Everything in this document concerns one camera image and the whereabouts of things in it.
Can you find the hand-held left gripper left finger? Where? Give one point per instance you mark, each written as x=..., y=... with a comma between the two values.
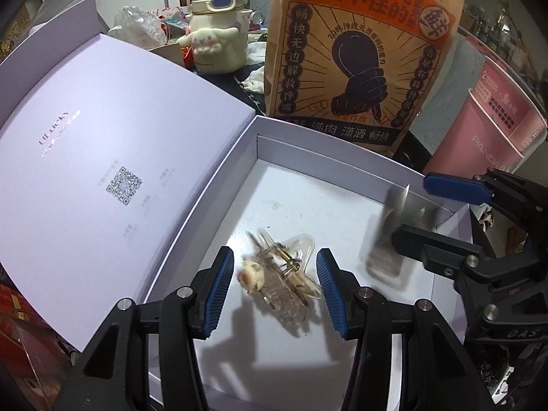
x=218, y=291

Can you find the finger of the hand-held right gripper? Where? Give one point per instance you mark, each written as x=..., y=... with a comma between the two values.
x=456, y=188
x=428, y=244

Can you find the clear crumpled plastic bag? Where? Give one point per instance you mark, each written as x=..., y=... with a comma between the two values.
x=137, y=23

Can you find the clear hair clip with charm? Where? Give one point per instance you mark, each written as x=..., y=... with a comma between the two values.
x=291, y=299

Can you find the pink paper cup white label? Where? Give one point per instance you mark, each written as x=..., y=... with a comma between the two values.
x=509, y=81

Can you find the grey translucent hair clip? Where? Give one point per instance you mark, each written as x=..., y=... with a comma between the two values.
x=385, y=244

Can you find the leaf-patterned chair cover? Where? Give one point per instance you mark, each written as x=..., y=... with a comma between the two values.
x=462, y=64

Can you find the cream cartoon water bottle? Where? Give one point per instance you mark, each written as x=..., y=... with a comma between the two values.
x=218, y=47

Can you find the row of bottles and jars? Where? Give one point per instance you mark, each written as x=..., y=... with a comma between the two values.
x=501, y=30

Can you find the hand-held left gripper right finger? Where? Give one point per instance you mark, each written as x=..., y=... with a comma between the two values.
x=332, y=291

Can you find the red printed carton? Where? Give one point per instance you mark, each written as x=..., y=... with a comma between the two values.
x=17, y=308

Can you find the white crumpled tissue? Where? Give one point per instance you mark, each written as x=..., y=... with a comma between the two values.
x=257, y=79

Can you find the brown paper snack bag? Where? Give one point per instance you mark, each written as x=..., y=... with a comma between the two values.
x=364, y=72

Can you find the lavender gift box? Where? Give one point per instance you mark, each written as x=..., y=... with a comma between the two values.
x=107, y=137

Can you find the pink paper cup panda print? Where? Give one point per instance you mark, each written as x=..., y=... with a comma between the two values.
x=471, y=137

